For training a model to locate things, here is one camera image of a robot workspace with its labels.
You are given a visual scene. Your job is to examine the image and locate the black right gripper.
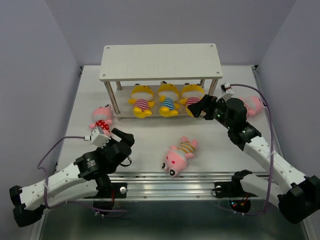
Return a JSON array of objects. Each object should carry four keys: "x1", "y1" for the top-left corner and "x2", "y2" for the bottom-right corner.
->
[{"x1": 186, "y1": 95, "x2": 234, "y2": 130}]

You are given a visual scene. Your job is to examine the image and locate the yellow frog toy red stripes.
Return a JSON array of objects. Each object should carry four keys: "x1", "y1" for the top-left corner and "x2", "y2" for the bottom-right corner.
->
[{"x1": 179, "y1": 83, "x2": 205, "y2": 117}]

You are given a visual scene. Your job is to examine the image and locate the pink frog toy polka dots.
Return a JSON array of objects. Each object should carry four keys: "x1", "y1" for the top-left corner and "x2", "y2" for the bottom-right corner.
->
[{"x1": 89, "y1": 104, "x2": 114, "y2": 137}]

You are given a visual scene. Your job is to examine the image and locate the yellow frog toy blue stripes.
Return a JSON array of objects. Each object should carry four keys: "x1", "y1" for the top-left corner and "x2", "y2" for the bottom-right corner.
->
[{"x1": 157, "y1": 81, "x2": 180, "y2": 117}]

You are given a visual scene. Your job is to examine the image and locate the yellow frog toy pink stripes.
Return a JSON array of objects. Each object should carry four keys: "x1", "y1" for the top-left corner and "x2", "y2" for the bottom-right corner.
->
[{"x1": 128, "y1": 83, "x2": 155, "y2": 119}]

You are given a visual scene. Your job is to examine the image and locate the pink frog toy orange stripes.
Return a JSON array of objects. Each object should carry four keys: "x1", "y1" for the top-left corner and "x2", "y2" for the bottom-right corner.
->
[{"x1": 161, "y1": 136, "x2": 198, "y2": 177}]

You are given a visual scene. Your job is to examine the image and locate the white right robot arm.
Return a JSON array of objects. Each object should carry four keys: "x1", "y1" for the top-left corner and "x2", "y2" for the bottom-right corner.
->
[{"x1": 187, "y1": 94, "x2": 320, "y2": 224}]

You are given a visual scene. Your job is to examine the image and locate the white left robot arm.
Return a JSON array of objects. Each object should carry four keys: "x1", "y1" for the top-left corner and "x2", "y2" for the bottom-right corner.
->
[{"x1": 9, "y1": 127, "x2": 135, "y2": 228}]

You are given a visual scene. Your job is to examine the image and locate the white two-tier shelf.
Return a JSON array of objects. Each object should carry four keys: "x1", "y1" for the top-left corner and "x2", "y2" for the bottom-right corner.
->
[{"x1": 99, "y1": 43, "x2": 223, "y2": 119}]

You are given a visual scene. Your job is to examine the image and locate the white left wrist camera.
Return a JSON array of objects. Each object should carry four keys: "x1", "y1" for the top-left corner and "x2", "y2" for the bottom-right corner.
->
[{"x1": 84, "y1": 126, "x2": 111, "y2": 148}]

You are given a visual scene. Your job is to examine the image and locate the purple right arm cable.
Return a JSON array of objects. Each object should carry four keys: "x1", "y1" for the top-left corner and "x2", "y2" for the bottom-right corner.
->
[{"x1": 229, "y1": 83, "x2": 275, "y2": 216}]

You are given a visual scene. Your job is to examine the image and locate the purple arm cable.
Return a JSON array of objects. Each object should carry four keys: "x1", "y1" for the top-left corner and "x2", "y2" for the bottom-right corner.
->
[
  {"x1": 36, "y1": 134, "x2": 128, "y2": 218},
  {"x1": 229, "y1": 83, "x2": 275, "y2": 216}
]

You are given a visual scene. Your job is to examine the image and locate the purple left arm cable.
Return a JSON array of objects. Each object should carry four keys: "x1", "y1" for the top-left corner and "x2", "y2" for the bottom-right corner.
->
[{"x1": 36, "y1": 134, "x2": 128, "y2": 218}]

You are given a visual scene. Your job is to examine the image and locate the aluminium front rail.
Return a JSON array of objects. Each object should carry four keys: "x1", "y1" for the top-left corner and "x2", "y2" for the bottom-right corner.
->
[{"x1": 41, "y1": 171, "x2": 281, "y2": 201}]

